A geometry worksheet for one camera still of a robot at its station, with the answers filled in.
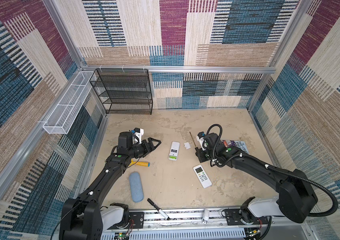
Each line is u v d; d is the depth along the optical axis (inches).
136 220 28.9
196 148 34.1
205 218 28.0
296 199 16.4
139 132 30.1
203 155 29.3
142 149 28.1
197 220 29.3
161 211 29.8
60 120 27.5
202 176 33.8
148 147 28.1
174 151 37.9
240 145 38.7
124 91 43.9
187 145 39.2
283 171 18.0
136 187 32.0
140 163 35.5
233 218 28.7
